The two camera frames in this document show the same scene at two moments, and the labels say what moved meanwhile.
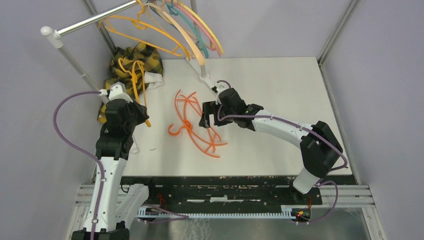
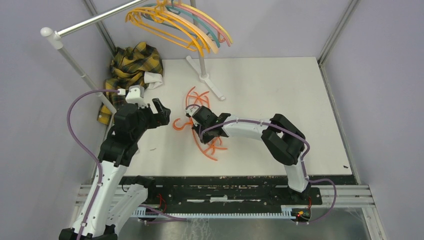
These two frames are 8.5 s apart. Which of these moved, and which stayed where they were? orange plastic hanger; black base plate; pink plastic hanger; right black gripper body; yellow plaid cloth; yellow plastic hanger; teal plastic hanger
Moved: teal plastic hanger; right black gripper body; orange plastic hanger; pink plastic hanger; yellow plastic hanger
Stayed: yellow plaid cloth; black base plate
